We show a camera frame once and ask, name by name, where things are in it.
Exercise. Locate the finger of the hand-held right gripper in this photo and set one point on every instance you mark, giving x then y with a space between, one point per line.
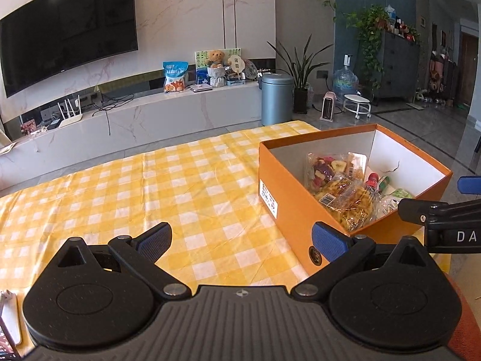
469 185
421 211

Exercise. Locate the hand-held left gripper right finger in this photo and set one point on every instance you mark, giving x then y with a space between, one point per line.
327 241

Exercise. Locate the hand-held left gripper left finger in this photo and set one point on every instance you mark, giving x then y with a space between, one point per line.
154 241

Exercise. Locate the orange cracker bag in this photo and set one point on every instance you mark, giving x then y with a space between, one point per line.
349 203

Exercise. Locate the green sausage stick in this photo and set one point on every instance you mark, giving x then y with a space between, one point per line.
384 185

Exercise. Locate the small red cap bottle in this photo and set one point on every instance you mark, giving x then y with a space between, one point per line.
372 181

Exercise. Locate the dried fruit bag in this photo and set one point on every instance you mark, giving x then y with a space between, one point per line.
325 169

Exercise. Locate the orange cardboard box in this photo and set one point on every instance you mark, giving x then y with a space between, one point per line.
285 169

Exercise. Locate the yellow checkered tablecloth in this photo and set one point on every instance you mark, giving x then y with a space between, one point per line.
150 195

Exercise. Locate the white round stool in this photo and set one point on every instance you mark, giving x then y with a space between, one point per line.
357 100

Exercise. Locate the grey drawer cabinet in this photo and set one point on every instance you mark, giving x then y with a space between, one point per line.
398 64

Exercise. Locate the tall leafy potted plant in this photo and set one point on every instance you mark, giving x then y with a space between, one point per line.
300 99

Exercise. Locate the water jug with pump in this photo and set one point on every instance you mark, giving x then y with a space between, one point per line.
345 84

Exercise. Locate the grey blue trash can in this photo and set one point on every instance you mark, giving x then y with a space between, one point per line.
277 101

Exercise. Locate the white router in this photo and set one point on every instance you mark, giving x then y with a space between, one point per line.
70 118

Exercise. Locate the black set-top box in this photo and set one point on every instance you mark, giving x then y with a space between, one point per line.
53 124

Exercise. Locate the flat grey device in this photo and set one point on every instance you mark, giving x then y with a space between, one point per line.
201 88

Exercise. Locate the white phone stand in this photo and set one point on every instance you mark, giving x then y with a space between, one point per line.
10 316

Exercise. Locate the blue snack bag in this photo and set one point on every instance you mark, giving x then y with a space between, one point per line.
175 79

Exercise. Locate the teddy bear bouquet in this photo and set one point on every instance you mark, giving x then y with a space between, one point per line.
217 69

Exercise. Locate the decorative plate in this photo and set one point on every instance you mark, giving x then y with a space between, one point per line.
251 69

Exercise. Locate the trailing pothos plant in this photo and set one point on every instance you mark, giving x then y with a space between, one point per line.
370 22

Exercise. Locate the round paper fan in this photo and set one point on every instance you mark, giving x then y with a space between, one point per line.
236 64

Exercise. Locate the small picture frame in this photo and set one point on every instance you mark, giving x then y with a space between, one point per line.
28 128

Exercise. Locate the wall television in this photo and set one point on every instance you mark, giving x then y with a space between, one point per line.
67 34

